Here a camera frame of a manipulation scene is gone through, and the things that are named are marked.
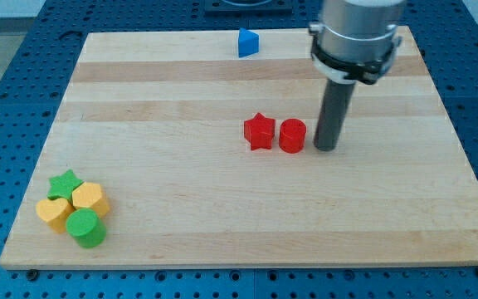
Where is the black clamp ring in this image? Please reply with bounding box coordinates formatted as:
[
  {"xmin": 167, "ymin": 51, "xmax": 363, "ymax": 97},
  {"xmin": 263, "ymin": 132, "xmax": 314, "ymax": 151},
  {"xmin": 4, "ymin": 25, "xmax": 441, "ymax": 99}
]
[{"xmin": 307, "ymin": 22, "xmax": 403, "ymax": 86}]

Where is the light wooden board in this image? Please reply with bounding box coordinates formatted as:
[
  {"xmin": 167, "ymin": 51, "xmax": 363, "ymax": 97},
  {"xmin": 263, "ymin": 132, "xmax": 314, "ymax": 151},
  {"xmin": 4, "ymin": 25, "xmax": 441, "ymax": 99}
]
[{"xmin": 0, "ymin": 26, "xmax": 478, "ymax": 270}]

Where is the green cylinder block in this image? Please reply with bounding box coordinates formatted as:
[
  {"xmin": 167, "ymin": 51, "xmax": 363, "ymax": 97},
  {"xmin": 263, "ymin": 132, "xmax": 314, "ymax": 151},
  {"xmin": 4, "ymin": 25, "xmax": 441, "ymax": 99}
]
[{"xmin": 66, "ymin": 208, "xmax": 106, "ymax": 248}]

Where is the yellow hexagon block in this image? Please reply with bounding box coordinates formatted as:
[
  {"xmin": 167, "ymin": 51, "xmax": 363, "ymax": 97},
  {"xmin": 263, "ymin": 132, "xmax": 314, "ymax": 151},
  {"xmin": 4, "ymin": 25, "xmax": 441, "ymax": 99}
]
[{"xmin": 71, "ymin": 182, "xmax": 110, "ymax": 218}]

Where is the red star block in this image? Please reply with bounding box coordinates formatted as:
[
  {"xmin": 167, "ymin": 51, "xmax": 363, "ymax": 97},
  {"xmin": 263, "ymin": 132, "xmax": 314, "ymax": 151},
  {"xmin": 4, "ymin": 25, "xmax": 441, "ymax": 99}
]
[{"xmin": 243, "ymin": 113, "xmax": 276, "ymax": 150}]

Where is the red cylinder block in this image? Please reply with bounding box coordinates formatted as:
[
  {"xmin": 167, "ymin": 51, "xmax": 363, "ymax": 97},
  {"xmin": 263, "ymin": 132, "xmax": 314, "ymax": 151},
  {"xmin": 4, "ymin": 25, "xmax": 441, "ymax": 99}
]
[{"xmin": 279, "ymin": 118, "xmax": 307, "ymax": 154}]

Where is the green star block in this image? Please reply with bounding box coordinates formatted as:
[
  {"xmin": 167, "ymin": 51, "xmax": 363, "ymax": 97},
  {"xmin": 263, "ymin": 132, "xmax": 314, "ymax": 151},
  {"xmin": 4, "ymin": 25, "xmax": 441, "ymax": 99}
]
[{"xmin": 47, "ymin": 169, "xmax": 84, "ymax": 203}]

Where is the blue triangular block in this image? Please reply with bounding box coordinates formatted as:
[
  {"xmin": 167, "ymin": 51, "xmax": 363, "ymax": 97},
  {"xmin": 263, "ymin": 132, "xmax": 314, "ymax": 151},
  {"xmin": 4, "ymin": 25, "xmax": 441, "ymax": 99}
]
[{"xmin": 237, "ymin": 27, "xmax": 260, "ymax": 58}]

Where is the yellow heart block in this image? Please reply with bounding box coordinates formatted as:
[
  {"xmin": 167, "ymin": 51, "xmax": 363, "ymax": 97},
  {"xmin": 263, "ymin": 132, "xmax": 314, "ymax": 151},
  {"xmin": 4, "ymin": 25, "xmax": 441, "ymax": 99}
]
[{"xmin": 35, "ymin": 198, "xmax": 75, "ymax": 233}]

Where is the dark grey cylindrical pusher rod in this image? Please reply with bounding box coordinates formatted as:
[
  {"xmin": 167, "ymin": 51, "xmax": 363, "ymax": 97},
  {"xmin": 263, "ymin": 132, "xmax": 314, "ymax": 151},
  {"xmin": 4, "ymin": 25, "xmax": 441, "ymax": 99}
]
[{"xmin": 314, "ymin": 79, "xmax": 355, "ymax": 152}]

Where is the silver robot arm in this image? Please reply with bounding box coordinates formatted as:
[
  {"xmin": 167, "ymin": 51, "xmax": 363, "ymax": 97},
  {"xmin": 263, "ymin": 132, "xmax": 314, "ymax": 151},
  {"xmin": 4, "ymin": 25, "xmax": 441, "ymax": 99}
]
[{"xmin": 317, "ymin": 0, "xmax": 406, "ymax": 62}]

